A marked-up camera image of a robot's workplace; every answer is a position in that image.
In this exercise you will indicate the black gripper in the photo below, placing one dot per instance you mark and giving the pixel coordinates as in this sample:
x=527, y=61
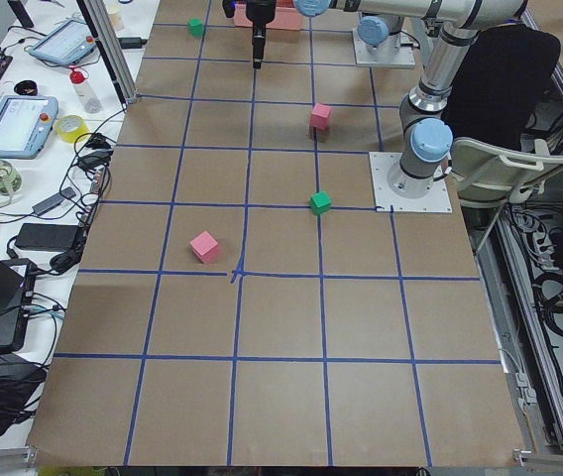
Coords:
x=261, y=15

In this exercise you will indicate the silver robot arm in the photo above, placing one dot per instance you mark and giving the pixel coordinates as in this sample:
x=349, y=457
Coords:
x=376, y=30
x=462, y=21

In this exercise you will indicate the pink plastic bin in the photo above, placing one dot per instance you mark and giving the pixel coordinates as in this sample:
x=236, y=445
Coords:
x=287, y=18

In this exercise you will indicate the green cube by bin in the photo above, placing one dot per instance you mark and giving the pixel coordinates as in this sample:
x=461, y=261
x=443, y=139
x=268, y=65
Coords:
x=196, y=27

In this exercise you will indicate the pink cube far side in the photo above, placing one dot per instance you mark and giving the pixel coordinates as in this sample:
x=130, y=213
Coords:
x=320, y=116

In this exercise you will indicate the pink cube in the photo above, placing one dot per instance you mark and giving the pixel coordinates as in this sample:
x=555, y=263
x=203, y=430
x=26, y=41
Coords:
x=205, y=247
x=320, y=116

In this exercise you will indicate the black small power brick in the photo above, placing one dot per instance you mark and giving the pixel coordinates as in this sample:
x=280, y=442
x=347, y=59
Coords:
x=131, y=43

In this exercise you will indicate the clear squeeze bottle red cap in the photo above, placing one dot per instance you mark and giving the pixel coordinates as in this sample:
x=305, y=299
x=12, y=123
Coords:
x=85, y=93

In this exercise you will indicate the green cube near base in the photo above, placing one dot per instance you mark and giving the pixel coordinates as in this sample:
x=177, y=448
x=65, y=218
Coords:
x=320, y=202

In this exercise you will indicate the far blue teach pendant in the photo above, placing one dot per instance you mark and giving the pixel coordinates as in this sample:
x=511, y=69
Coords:
x=67, y=44

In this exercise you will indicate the blue teach pendant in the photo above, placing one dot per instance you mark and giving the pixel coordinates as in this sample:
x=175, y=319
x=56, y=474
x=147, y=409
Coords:
x=67, y=44
x=25, y=124

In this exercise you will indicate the yellow tape roll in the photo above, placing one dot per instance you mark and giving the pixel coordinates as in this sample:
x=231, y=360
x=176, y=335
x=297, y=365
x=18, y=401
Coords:
x=71, y=129

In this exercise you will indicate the pink cube near centre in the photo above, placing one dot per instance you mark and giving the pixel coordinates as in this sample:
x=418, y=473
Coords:
x=205, y=247

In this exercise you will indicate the black round cup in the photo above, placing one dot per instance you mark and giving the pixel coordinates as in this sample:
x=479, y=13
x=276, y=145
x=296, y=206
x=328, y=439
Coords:
x=26, y=88

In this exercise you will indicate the person in black shirt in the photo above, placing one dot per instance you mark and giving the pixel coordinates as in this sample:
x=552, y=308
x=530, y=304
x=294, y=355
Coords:
x=499, y=83

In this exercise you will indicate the near blue teach pendant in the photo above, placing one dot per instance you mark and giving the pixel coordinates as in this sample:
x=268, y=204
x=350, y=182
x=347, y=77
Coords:
x=25, y=124

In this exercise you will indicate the white office chair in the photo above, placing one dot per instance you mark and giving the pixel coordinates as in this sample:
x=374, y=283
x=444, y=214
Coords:
x=486, y=176

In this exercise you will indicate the black power adapter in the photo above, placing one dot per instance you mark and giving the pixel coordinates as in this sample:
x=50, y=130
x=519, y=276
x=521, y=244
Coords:
x=46, y=237

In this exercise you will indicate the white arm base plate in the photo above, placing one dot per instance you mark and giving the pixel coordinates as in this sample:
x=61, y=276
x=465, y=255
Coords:
x=395, y=191
x=395, y=52

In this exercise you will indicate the aluminium frame post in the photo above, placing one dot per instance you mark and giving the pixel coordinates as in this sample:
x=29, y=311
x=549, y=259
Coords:
x=96, y=18

